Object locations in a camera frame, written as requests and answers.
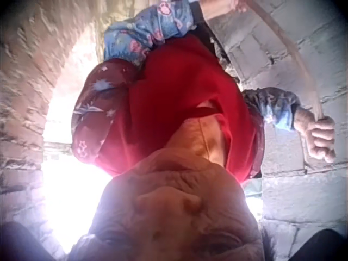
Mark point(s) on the person's right hand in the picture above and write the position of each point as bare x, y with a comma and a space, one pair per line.
316, 136

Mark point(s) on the person's left hand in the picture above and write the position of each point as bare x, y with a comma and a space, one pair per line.
236, 5

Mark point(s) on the thin curved wooden stick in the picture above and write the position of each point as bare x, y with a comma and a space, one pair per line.
295, 46

